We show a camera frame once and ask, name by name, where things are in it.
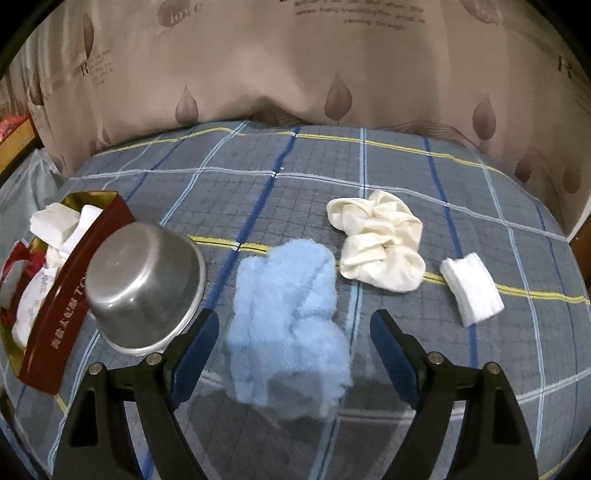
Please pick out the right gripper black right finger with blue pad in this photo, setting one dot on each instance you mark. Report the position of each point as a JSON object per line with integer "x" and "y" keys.
{"x": 494, "y": 441}

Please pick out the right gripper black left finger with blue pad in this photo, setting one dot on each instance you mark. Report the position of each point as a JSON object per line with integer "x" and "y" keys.
{"x": 96, "y": 441}

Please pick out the small white cloth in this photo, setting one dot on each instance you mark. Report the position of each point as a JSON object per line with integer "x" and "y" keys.
{"x": 473, "y": 287}

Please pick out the red white satin cloth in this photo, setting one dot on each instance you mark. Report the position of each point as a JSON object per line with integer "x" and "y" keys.
{"x": 22, "y": 264}

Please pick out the light blue fluffy towel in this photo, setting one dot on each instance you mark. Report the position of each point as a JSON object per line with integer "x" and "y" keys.
{"x": 282, "y": 352}

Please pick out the cream white socks bundle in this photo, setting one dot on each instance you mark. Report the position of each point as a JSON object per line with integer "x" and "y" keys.
{"x": 382, "y": 242}

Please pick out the white towel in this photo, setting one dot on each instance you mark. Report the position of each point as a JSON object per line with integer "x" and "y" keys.
{"x": 54, "y": 224}

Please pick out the red gold toffee tin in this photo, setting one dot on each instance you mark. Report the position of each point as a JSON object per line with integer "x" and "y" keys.
{"x": 40, "y": 365}

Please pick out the steel bowl upside down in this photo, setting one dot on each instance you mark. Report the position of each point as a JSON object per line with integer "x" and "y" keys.
{"x": 144, "y": 285}

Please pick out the clear plastic cover sheet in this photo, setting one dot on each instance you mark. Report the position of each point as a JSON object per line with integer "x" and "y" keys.
{"x": 32, "y": 186}

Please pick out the grey plaid bed sheet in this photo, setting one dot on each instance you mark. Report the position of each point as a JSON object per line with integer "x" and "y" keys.
{"x": 240, "y": 189}

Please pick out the red yellow cardboard box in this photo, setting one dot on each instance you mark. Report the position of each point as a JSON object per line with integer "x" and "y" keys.
{"x": 17, "y": 135}

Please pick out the beige leaf print curtain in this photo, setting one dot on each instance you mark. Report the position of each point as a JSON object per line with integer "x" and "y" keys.
{"x": 493, "y": 75}

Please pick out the wooden door frame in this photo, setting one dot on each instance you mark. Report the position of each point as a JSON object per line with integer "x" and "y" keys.
{"x": 581, "y": 247}

